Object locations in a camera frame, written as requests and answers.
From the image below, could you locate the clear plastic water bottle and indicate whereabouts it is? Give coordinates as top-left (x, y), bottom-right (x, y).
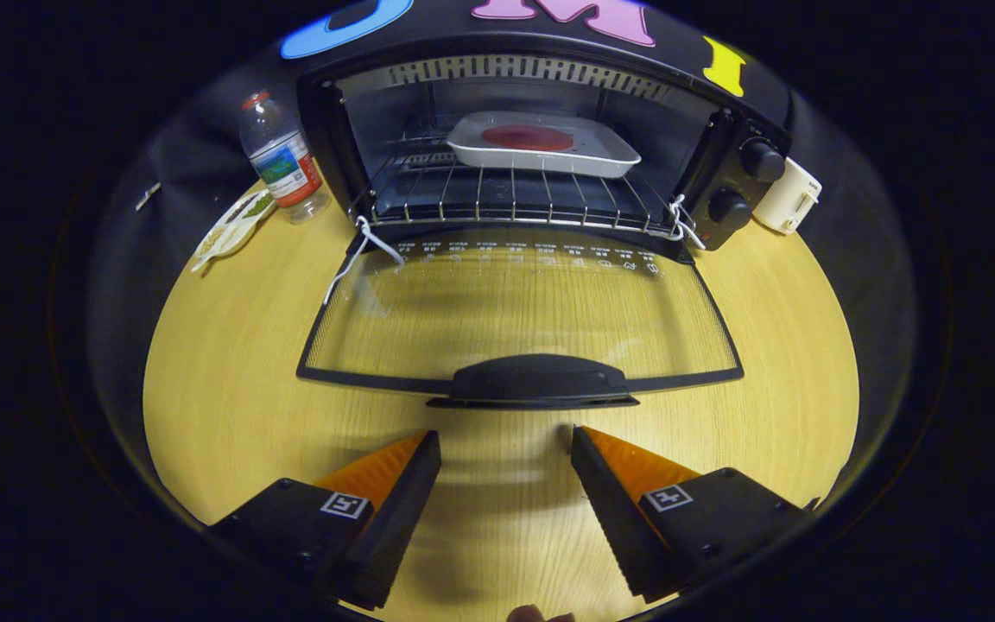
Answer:
top-left (238, 89), bottom-right (332, 225)

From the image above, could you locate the white string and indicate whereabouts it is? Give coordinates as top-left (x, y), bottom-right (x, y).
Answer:
top-left (323, 216), bottom-right (408, 306)
top-left (666, 194), bottom-right (707, 252)

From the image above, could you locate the wire oven rack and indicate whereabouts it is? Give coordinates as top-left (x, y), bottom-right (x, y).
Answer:
top-left (351, 130), bottom-right (681, 237)

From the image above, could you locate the white square plate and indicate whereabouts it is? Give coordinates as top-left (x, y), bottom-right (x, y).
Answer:
top-left (446, 111), bottom-right (642, 180)

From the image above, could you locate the pink round meat patty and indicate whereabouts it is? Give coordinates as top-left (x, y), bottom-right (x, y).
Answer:
top-left (482, 124), bottom-right (574, 152)

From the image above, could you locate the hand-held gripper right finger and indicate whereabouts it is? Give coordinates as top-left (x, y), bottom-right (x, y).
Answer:
top-left (570, 424), bottom-right (809, 604)

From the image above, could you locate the black toaster oven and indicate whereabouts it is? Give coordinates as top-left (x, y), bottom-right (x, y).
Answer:
top-left (295, 35), bottom-right (792, 411)

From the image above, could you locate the white snack packet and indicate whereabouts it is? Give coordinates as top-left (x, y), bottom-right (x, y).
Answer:
top-left (191, 188), bottom-right (278, 274)

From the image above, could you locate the cream pop-up toaster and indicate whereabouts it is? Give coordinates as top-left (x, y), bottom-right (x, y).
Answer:
top-left (752, 157), bottom-right (823, 236)

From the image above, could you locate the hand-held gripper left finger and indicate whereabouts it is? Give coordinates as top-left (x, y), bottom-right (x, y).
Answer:
top-left (206, 429), bottom-right (443, 611)

